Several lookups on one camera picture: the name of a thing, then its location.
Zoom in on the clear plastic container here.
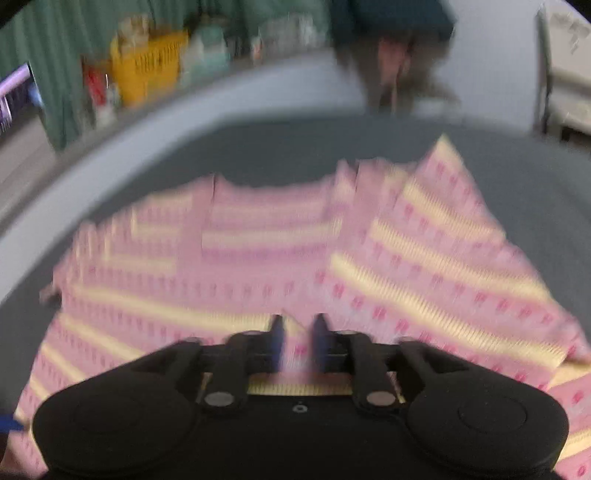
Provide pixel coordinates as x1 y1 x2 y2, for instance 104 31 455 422
259 14 324 56

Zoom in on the grey bed sheet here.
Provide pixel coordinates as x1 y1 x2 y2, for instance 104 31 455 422
0 115 591 416

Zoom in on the white teal box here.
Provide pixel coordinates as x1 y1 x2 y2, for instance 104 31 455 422
182 25 229 79

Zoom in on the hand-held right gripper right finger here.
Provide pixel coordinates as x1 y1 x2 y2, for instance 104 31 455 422
313 314 469 414

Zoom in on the curved grey headboard shelf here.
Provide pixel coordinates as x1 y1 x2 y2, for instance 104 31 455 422
0 46 365 315

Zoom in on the pink yellow striped knit sweater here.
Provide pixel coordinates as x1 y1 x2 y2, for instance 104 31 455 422
9 134 591 480

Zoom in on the yellow plastic crate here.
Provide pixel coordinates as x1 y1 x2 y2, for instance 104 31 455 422
110 30 190 107

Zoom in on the green curtain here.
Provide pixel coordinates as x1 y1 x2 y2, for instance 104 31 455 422
0 0 333 148

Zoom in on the computer monitor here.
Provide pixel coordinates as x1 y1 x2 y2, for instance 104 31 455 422
0 62 42 137

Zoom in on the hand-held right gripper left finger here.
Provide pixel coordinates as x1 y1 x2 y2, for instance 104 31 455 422
131 315 286 416

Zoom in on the red packet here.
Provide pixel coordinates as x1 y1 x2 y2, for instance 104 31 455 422
83 62 112 116

